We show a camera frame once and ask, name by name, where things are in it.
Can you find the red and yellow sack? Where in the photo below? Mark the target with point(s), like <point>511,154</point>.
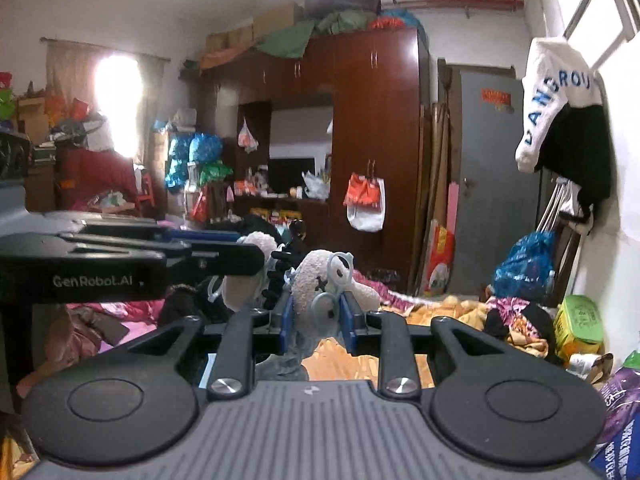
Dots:
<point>440,262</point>

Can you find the black clothing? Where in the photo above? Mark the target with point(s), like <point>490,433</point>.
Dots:
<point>535,327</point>

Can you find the black flexible tripod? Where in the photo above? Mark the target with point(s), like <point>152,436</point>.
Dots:
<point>285,260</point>

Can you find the brown wooden wardrobe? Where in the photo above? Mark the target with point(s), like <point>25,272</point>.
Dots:
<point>370,125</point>

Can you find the small hanging plastic bag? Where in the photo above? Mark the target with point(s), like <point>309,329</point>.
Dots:
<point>247,139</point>

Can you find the grey plush toy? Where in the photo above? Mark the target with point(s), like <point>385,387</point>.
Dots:
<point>315,285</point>

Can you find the pink blanket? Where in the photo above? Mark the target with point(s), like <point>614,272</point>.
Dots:
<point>130,320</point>

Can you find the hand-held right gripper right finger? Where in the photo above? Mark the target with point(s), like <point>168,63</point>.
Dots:
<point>349,322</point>

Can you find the window frame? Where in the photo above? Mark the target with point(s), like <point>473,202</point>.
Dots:
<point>607,10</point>

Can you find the beige curtain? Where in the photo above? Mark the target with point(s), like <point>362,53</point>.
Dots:
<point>60,75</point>

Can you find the cream plush toy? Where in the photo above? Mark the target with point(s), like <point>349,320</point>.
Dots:
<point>242,285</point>

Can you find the blue plastic bag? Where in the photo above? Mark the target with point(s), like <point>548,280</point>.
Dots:
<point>525,265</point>

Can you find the purple printed bag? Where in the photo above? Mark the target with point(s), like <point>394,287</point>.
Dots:
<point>622,410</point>

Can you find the red door label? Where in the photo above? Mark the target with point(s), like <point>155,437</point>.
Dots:
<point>496,100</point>

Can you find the green box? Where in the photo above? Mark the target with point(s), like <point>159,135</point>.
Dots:
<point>580,322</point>

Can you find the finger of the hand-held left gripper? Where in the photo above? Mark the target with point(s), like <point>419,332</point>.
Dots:
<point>210,258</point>
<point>195,235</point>

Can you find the white plastic bag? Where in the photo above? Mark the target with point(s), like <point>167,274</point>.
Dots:
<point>316,185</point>

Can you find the red cloth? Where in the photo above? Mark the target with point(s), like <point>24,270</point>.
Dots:
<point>95,175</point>

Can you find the grey door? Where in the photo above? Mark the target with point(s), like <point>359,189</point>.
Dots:
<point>492,185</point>

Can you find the red and white bag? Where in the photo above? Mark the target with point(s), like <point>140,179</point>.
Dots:
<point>365,205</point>

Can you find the pink board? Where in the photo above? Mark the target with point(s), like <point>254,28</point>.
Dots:
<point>453,207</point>

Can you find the cardboard box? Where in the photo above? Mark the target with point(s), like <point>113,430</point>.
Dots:
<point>275,17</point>

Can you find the white and black jacket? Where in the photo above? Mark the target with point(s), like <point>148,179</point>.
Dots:
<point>560,110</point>

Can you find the blue and green bags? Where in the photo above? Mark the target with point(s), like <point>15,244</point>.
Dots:
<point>195,160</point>

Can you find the white clothes hangers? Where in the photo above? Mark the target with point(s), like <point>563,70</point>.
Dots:
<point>555,205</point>

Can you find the green cloth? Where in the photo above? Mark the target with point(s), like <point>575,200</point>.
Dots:
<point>287,40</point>

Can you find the wooden boards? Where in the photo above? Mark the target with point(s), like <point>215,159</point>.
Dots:
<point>434,170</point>

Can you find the black television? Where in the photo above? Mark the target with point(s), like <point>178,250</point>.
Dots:
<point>290,175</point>

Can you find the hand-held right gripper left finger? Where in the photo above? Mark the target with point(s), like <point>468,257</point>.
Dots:
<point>285,321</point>

